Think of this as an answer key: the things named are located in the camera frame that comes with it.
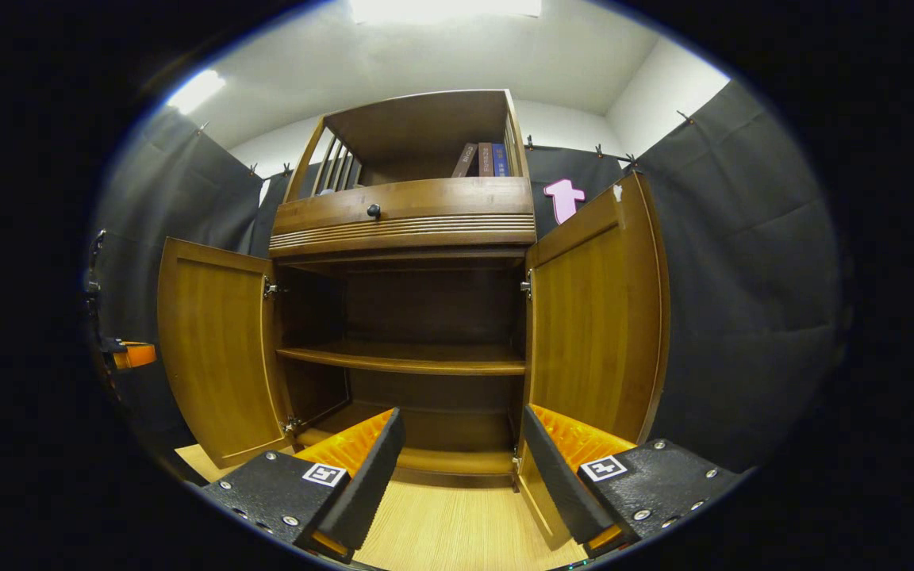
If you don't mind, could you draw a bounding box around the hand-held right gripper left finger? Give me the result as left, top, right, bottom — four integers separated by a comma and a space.
202, 407, 407, 564

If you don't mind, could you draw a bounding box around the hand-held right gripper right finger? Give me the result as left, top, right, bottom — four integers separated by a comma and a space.
520, 403, 743, 560

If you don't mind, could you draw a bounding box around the wooden cabinet door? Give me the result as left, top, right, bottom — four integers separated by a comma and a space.
157, 236, 293, 470
516, 171, 671, 553

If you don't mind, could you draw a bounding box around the wooden inner shelf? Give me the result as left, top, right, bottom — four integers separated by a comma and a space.
277, 341, 527, 376

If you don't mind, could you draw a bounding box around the ceiling light panel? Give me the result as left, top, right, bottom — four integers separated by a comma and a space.
167, 69, 227, 114
350, 0, 543, 25

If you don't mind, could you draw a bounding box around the black backdrop cloth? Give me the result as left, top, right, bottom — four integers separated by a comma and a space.
92, 79, 843, 473

